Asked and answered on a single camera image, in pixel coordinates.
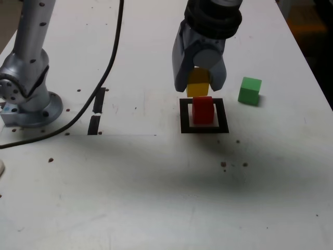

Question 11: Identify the black cable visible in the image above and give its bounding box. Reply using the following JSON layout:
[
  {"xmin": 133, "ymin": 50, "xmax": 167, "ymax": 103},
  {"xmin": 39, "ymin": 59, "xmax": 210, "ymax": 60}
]
[{"xmin": 0, "ymin": 0, "xmax": 125, "ymax": 149}]

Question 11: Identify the black tape strip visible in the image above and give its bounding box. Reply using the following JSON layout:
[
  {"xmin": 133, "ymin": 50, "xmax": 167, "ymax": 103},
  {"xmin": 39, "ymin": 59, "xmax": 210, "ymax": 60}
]
[{"xmin": 87, "ymin": 87, "xmax": 107, "ymax": 135}]

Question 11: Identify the red cube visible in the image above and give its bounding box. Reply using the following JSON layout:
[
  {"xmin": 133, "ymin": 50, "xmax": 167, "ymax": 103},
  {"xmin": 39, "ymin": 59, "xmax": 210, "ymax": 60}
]
[{"xmin": 191, "ymin": 96, "xmax": 215, "ymax": 125}]

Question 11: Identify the green cube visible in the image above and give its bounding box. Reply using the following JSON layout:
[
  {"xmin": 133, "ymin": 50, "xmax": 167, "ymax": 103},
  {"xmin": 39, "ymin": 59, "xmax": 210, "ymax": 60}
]
[{"xmin": 237, "ymin": 76, "xmax": 263, "ymax": 105}]

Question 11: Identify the black tape square outline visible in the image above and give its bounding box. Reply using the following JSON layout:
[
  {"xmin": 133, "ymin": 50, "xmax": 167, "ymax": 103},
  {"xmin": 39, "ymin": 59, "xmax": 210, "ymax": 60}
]
[{"xmin": 179, "ymin": 98, "xmax": 229, "ymax": 134}]

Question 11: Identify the yellow cube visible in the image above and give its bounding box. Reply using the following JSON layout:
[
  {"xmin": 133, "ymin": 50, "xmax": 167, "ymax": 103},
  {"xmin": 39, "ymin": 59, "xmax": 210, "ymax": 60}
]
[{"xmin": 186, "ymin": 68, "xmax": 211, "ymax": 97}]

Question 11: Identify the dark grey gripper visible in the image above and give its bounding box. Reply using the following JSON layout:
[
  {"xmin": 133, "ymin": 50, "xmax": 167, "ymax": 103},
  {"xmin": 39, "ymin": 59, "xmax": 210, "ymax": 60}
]
[{"xmin": 171, "ymin": 20, "xmax": 227, "ymax": 92}]

